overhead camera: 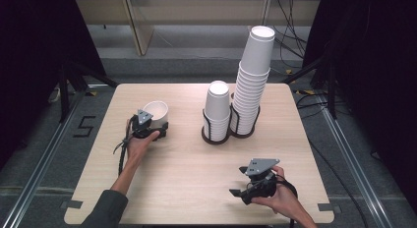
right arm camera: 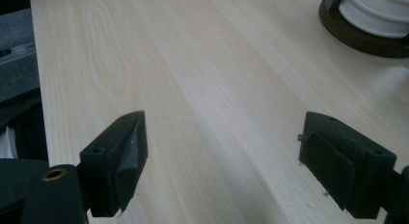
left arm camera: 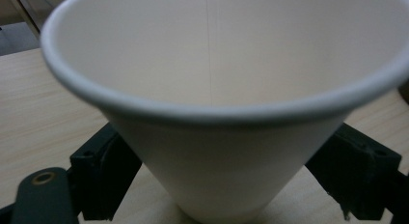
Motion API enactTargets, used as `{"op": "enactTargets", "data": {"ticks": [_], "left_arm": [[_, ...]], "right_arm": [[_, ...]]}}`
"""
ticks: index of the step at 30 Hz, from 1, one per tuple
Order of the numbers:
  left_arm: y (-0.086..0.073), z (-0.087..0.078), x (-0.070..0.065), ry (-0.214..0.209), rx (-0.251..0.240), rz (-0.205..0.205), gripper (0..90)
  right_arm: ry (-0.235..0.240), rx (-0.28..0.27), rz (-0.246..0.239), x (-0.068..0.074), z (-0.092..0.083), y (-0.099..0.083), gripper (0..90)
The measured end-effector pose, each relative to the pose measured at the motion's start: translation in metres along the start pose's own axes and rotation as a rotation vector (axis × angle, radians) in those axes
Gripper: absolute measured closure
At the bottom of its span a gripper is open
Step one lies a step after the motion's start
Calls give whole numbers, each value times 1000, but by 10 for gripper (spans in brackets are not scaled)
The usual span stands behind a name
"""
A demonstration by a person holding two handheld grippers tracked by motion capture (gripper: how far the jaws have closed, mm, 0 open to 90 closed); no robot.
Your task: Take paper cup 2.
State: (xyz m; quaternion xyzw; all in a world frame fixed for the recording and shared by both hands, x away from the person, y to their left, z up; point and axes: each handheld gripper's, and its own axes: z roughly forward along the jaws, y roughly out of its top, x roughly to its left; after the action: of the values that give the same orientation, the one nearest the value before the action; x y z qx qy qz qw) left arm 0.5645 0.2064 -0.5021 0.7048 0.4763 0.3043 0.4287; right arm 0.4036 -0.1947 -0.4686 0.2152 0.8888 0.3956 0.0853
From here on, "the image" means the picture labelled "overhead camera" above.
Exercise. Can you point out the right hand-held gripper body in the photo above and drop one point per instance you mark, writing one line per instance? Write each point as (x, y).
(260, 180)

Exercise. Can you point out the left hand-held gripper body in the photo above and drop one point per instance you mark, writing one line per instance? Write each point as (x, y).
(143, 121)

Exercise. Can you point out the white paper cup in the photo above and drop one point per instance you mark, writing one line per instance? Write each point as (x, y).
(158, 110)

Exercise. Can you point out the white cup stack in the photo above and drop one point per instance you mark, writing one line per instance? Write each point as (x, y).
(216, 141)

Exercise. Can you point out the short stack of white cups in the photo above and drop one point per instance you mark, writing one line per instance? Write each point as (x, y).
(217, 103)

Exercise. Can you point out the tall stack of white cups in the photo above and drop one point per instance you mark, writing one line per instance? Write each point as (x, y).
(254, 74)

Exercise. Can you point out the person's left hand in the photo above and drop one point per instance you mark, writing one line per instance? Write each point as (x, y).
(141, 147)

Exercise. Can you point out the person's right hand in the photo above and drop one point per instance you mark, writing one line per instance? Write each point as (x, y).
(282, 198)

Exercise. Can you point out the grey tape piece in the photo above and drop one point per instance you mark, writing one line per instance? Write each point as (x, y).
(328, 207)

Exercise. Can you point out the black metal stand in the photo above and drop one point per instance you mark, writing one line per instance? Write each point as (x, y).
(323, 77)
(70, 87)

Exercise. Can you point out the wooden shelf panel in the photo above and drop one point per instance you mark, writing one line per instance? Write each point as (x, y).
(141, 28)

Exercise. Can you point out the dark grey sleeve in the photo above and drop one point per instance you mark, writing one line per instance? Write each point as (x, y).
(105, 210)

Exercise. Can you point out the metal floor rail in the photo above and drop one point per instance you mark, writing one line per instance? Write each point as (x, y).
(36, 172)
(354, 156)

